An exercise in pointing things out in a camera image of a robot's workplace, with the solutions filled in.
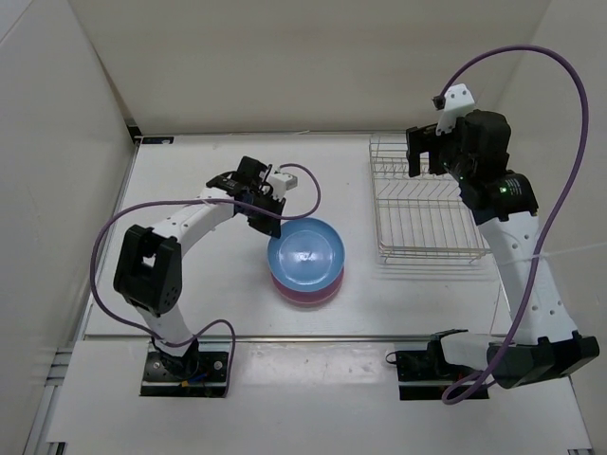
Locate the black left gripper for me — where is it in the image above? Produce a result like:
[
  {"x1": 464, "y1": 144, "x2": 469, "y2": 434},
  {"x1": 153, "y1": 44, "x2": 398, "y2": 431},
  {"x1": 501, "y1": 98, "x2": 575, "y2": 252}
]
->
[{"x1": 241, "y1": 190, "x2": 286, "y2": 238}]

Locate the blue plastic plate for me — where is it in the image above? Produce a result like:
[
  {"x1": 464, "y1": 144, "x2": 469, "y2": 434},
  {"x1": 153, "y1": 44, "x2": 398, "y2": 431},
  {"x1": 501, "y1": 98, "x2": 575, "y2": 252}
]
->
[{"x1": 267, "y1": 217, "x2": 345, "y2": 293}]

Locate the pink plastic plate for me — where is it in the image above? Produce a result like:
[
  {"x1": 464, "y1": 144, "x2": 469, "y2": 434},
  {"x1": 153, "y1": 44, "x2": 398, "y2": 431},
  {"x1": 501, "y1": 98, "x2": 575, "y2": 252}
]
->
[{"x1": 271, "y1": 269, "x2": 344, "y2": 307}]

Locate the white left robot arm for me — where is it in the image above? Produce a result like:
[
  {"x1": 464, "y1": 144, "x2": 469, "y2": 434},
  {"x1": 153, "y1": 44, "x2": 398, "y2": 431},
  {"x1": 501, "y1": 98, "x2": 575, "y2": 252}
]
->
[{"x1": 113, "y1": 156, "x2": 297, "y2": 380}]

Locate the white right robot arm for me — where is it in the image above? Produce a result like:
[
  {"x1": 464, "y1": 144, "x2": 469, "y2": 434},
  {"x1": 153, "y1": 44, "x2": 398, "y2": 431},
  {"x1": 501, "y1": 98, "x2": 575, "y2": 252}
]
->
[{"x1": 406, "y1": 110, "x2": 599, "y2": 389}]

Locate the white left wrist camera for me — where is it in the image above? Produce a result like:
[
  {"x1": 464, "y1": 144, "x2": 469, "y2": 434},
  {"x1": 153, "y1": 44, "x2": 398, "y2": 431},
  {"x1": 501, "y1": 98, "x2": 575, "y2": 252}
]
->
[{"x1": 267, "y1": 172, "x2": 298, "y2": 201}]

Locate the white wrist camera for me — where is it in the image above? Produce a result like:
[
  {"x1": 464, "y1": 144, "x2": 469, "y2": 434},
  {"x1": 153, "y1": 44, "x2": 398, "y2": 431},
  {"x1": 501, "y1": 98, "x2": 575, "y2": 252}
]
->
[
  {"x1": 432, "y1": 83, "x2": 476, "y2": 137},
  {"x1": 267, "y1": 172, "x2": 298, "y2": 201}
]

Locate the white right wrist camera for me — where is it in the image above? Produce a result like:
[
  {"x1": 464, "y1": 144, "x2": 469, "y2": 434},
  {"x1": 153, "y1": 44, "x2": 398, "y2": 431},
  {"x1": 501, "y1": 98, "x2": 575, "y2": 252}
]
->
[{"x1": 432, "y1": 83, "x2": 476, "y2": 137}]

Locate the chrome wire dish rack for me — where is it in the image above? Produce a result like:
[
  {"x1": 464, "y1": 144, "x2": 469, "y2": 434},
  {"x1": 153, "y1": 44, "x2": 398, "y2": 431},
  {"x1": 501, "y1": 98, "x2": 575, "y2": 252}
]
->
[{"x1": 368, "y1": 135, "x2": 489, "y2": 264}]

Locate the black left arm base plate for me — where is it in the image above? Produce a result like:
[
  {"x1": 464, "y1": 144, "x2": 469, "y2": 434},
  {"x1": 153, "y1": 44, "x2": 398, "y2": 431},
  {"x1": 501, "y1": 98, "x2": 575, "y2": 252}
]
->
[{"x1": 139, "y1": 342, "x2": 234, "y2": 398}]

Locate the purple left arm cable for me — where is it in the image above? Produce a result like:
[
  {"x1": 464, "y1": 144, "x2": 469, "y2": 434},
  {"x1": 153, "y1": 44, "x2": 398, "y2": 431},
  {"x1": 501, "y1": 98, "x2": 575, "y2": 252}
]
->
[{"x1": 89, "y1": 163, "x2": 322, "y2": 342}]

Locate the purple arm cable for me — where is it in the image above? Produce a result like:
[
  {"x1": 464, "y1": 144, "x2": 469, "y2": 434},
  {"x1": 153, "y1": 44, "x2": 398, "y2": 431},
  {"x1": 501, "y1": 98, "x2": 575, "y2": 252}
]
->
[
  {"x1": 89, "y1": 163, "x2": 322, "y2": 342},
  {"x1": 440, "y1": 44, "x2": 589, "y2": 407}
]

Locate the white cable tie right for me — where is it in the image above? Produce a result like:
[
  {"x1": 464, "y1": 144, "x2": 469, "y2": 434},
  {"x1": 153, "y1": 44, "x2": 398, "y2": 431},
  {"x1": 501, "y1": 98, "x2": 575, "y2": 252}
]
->
[{"x1": 502, "y1": 244, "x2": 603, "y2": 271}]

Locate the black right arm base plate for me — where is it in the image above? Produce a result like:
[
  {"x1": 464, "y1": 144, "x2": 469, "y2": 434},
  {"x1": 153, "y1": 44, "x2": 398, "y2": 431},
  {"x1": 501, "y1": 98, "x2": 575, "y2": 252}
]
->
[{"x1": 385, "y1": 351, "x2": 473, "y2": 401}]

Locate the aluminium front table rail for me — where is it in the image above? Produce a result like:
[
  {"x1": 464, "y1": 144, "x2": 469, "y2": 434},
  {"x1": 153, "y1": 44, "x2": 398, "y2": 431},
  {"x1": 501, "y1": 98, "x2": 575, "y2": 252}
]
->
[{"x1": 84, "y1": 335, "x2": 431, "y2": 343}]

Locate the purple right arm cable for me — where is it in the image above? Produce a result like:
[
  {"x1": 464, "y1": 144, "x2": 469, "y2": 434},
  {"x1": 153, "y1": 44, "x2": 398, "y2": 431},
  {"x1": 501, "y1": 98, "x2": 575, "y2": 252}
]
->
[{"x1": 440, "y1": 44, "x2": 589, "y2": 407}]

